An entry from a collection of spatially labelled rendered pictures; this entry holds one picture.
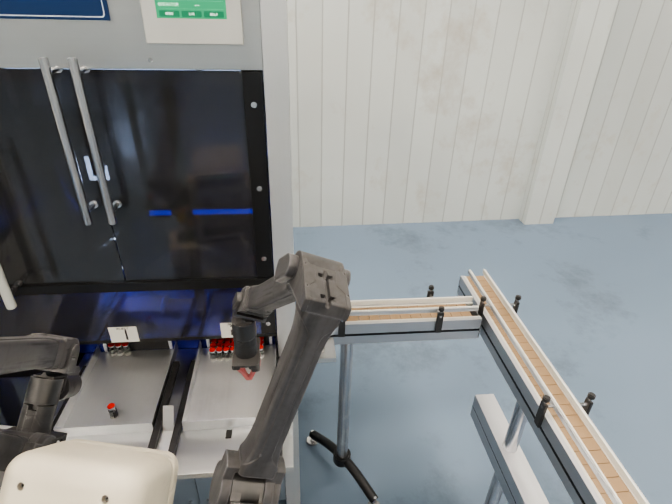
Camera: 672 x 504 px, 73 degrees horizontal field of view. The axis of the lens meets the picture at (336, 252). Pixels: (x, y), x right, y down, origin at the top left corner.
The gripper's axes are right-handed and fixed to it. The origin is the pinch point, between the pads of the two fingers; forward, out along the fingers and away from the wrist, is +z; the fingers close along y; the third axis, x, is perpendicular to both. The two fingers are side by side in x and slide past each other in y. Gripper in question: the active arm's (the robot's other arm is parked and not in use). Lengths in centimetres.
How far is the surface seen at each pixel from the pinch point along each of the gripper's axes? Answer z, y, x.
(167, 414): 16.5, 3.5, 24.0
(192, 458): 20.2, -8.5, 15.7
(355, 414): 109, 75, -44
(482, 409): 53, 28, -85
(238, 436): 20.2, -2.5, 4.1
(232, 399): 20.2, 10.8, 7.0
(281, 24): -81, 28, -11
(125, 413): 20.3, 8.0, 37.5
